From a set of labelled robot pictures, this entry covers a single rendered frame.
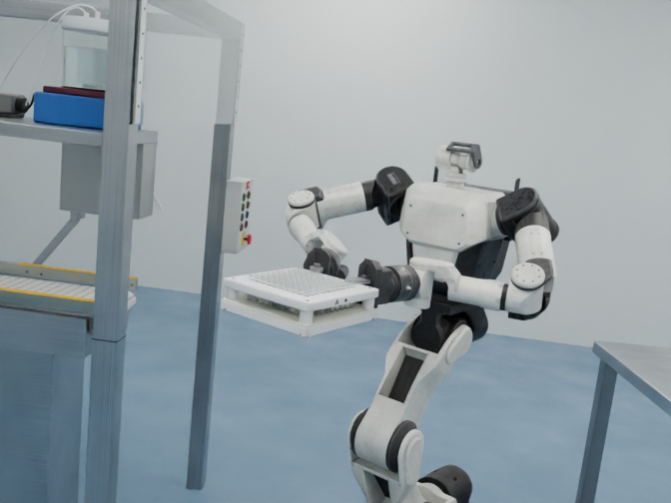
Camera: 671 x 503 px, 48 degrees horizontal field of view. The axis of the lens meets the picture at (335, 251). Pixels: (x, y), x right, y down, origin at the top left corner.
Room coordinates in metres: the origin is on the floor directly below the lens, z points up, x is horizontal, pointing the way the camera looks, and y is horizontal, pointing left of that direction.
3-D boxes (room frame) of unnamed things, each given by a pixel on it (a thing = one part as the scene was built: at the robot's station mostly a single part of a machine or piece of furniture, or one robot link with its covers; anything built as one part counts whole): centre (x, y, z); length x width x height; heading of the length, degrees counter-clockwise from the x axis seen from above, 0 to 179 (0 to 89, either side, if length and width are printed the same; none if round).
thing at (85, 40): (1.93, 0.65, 1.53); 0.15 x 0.15 x 0.19
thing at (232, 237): (2.73, 0.37, 1.05); 0.17 x 0.06 x 0.26; 176
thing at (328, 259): (1.84, 0.04, 1.06); 0.12 x 0.10 x 0.13; 175
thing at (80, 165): (2.02, 0.63, 1.22); 0.22 x 0.11 x 0.20; 86
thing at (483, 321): (2.19, -0.37, 0.88); 0.28 x 0.13 x 0.18; 143
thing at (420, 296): (1.84, -0.19, 1.05); 0.11 x 0.11 x 0.11; 45
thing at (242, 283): (1.62, 0.06, 1.06); 0.25 x 0.24 x 0.02; 53
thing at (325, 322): (1.62, 0.06, 1.02); 0.24 x 0.24 x 0.02; 53
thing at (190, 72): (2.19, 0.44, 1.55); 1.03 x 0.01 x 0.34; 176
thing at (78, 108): (1.93, 0.65, 1.39); 0.21 x 0.20 x 0.09; 176
